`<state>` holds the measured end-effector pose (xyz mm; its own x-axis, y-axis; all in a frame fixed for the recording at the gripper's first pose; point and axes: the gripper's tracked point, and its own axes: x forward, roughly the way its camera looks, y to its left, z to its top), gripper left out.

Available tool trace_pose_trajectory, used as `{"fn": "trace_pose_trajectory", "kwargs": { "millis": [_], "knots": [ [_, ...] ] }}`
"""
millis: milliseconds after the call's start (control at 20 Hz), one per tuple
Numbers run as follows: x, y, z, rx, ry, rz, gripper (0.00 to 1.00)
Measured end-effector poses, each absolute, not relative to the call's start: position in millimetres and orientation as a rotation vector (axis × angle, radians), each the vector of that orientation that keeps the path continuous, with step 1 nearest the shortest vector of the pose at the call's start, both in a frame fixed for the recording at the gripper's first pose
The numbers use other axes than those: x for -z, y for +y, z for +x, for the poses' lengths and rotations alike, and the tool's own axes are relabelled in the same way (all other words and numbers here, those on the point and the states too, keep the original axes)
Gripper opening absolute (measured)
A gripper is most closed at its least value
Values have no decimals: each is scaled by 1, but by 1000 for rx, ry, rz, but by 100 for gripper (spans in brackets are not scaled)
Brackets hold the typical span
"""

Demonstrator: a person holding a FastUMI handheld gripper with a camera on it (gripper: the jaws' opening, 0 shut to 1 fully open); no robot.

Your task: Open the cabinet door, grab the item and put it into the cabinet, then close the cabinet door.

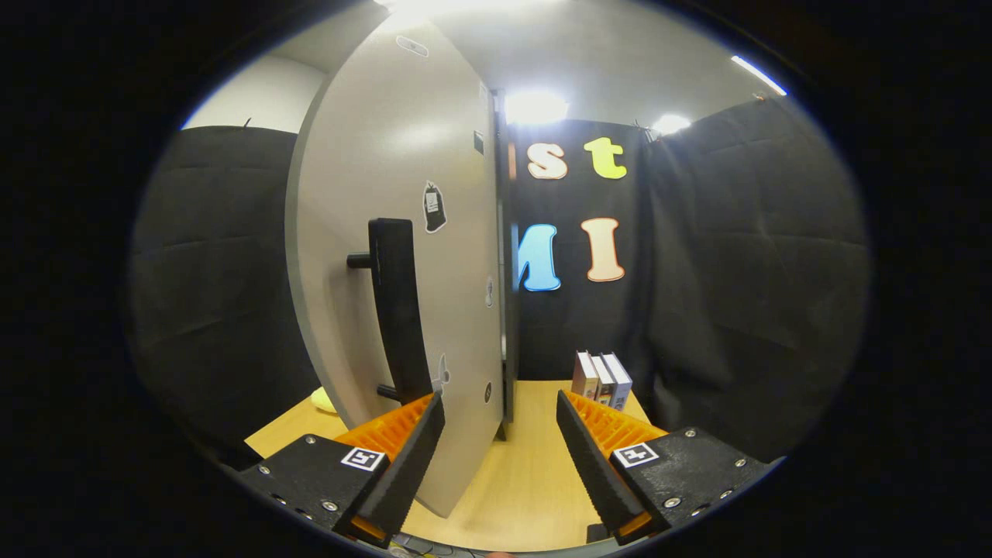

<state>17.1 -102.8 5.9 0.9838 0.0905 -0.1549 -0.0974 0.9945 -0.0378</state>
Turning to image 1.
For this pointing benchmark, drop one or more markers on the blue and white book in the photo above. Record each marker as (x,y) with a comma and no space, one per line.
(621,381)

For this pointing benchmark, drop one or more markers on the pale yellow toy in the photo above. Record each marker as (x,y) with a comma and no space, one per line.
(324,400)

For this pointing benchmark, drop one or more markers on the large ceiling light panel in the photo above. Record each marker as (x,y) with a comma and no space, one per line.
(465,6)

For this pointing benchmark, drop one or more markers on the black backdrop cloth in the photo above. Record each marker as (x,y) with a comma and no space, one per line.
(736,271)

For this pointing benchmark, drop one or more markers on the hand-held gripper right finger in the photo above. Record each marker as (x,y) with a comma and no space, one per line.
(593,465)

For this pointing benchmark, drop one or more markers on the long ceiling light strip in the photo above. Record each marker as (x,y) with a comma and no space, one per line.
(758,75)

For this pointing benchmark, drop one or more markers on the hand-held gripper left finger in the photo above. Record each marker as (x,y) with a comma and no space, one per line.
(407,465)

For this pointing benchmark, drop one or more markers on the small ceiling light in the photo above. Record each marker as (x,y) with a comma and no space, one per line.
(536,107)
(671,124)

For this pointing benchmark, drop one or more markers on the white and brown book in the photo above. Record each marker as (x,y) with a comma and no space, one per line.
(604,380)

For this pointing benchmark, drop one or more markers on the dark grey cabinet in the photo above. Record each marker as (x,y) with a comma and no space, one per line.
(509,349)

